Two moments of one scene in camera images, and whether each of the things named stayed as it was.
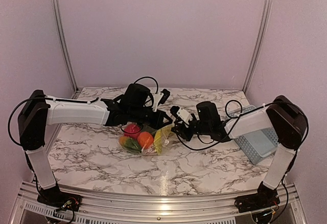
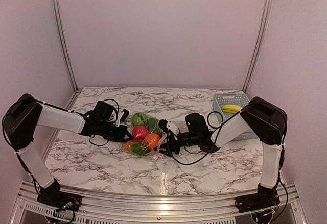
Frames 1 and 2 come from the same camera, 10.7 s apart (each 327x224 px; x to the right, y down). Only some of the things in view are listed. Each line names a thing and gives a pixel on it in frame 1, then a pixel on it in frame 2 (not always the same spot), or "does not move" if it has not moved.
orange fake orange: x=145 y=139 → x=152 y=140
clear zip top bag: x=137 y=139 does not move
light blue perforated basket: x=259 y=144 → x=237 y=99
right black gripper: x=182 y=131 → x=173 y=144
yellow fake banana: x=160 y=135 → x=231 y=108
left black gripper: x=158 y=123 → x=120 y=137
